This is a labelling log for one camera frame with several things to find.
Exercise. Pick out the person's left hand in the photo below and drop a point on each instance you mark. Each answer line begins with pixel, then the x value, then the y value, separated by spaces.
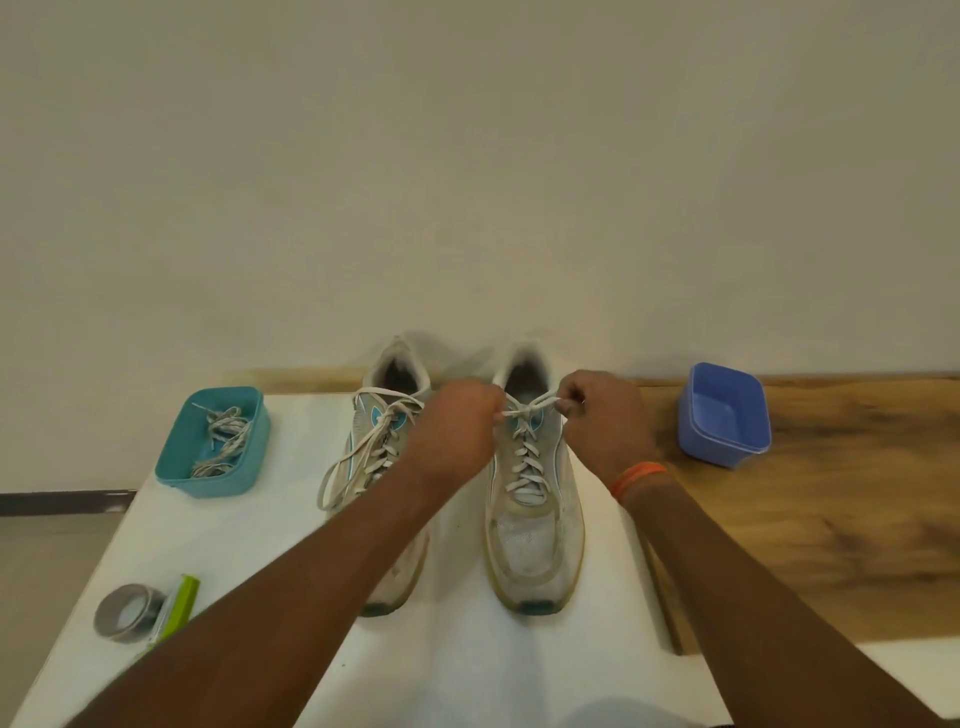
pixel 454 435

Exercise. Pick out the person's right hand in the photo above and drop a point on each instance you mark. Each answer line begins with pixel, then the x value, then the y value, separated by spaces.
pixel 611 427

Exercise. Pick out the worn white sneaker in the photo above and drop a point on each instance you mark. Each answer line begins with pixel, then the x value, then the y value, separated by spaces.
pixel 397 360
pixel 532 570

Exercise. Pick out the grey tape roll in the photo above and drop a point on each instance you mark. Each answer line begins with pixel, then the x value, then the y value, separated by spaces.
pixel 105 626

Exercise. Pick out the person's left forearm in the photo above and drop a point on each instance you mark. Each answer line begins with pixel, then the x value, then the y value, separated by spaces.
pixel 255 622

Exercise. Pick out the person's right forearm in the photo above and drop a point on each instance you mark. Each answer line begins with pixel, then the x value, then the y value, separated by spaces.
pixel 765 622

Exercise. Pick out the orange thread wristband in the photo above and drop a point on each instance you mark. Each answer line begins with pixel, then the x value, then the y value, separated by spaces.
pixel 637 478

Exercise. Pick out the blue plastic container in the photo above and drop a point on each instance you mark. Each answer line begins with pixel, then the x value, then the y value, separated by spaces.
pixel 724 409

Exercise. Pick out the teal plastic container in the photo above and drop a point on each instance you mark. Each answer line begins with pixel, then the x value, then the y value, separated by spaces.
pixel 176 465

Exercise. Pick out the green utility cutter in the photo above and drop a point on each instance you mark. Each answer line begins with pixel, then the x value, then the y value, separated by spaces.
pixel 180 600

